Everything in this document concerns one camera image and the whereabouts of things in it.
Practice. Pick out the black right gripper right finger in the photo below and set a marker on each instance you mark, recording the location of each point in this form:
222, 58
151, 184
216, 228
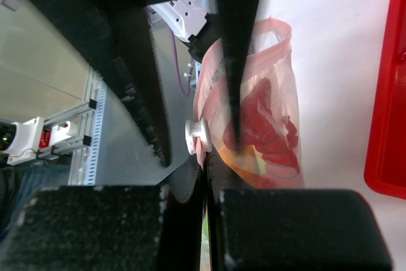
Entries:
289, 229

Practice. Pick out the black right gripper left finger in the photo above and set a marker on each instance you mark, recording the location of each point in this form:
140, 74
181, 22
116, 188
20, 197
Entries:
57, 226

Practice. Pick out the yellow ginger root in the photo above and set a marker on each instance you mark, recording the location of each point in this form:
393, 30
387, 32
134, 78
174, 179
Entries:
244, 164

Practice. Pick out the clear zip top bag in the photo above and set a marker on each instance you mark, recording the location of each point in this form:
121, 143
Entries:
269, 111

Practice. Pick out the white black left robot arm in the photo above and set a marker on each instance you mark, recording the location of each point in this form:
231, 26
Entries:
192, 22

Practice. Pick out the red plastic tray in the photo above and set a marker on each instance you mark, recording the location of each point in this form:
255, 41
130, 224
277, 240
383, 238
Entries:
385, 162

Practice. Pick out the white slotted cable duct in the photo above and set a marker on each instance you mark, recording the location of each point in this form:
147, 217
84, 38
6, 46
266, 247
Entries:
85, 160

